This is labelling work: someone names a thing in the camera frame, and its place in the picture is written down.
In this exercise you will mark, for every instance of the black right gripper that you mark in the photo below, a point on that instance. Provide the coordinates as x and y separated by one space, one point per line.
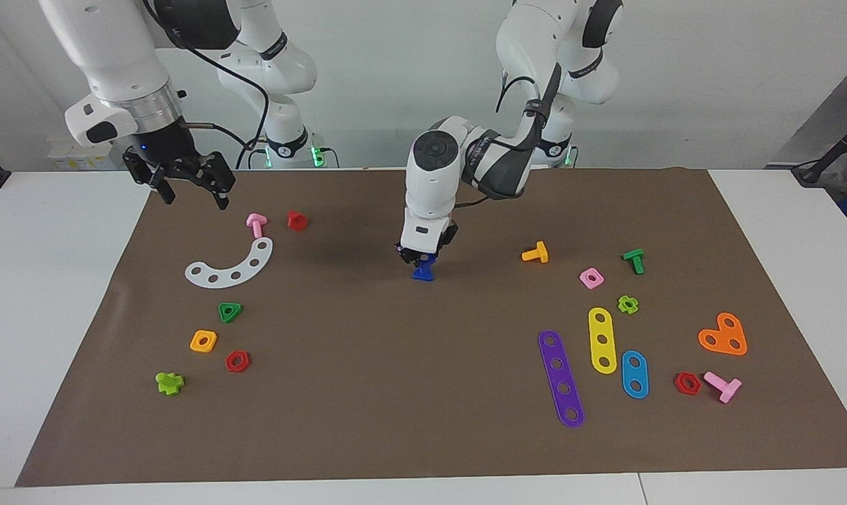
168 147

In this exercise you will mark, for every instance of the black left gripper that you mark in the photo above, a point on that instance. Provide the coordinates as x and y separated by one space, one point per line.
445 242

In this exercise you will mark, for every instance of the blue square toy nut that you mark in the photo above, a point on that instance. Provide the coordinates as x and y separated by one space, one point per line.
423 275

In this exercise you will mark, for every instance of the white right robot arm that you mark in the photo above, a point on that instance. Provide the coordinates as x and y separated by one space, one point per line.
107 49

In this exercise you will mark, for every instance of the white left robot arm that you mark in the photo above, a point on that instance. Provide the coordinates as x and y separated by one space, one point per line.
434 182

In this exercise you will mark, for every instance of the small pink toy screw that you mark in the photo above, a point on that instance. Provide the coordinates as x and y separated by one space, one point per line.
256 224

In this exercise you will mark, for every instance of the white curved hole strip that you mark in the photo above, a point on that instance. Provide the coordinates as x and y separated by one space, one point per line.
245 270

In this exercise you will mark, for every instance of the red toy screw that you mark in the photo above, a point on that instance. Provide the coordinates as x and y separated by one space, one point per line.
297 221

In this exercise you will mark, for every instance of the orange toy screw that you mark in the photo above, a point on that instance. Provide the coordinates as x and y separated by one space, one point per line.
537 254

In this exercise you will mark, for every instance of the green triangle toy nut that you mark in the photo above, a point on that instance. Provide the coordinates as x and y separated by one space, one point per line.
222 315

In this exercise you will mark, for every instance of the brown table mat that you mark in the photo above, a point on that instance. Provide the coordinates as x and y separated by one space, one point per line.
423 386

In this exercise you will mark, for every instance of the orange square toy nut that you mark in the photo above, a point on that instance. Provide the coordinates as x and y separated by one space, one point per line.
211 346

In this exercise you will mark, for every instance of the pink square toy nut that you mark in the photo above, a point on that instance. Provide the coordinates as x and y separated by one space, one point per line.
597 283

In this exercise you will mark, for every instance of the red hexagon toy nut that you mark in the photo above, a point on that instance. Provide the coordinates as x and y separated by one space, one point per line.
695 389
244 367

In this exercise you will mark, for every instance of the purple four-hole strip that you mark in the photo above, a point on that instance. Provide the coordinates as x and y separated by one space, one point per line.
560 376

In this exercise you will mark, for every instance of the lime cross toy screw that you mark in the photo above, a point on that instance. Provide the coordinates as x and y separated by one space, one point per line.
169 384

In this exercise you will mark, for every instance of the yellow three-hole strip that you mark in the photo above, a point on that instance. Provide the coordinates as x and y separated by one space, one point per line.
601 330

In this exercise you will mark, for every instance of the lime cross toy nut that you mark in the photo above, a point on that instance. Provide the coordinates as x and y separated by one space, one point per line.
622 304

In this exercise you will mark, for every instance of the green toy screw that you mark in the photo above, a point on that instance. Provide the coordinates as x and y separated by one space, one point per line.
635 261

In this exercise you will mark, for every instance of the blue two-hole strip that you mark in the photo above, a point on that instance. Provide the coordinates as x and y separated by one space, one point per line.
634 374

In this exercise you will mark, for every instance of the orange heart hole plate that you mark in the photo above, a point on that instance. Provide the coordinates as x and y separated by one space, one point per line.
725 337

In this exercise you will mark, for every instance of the large pink toy screw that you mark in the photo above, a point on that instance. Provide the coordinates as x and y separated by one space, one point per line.
726 388

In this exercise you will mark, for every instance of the black stand pole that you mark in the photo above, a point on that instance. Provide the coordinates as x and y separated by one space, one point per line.
844 144

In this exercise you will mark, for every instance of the white box by wall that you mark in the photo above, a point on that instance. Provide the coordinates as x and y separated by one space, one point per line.
72 158

